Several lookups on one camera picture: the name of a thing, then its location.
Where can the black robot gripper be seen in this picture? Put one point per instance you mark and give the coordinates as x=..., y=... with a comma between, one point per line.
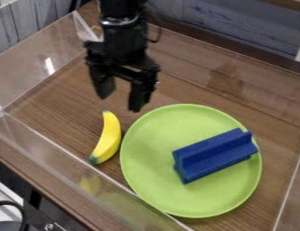
x=122, y=49

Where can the yellow toy banana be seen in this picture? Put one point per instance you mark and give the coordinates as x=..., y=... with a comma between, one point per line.
x=108, y=141

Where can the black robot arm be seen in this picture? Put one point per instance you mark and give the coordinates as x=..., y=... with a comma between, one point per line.
x=124, y=9

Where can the blue T-shaped block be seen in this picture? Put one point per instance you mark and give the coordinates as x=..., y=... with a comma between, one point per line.
x=212, y=154

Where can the clear acrylic enclosure wall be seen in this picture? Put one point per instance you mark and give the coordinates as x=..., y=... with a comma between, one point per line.
x=51, y=119

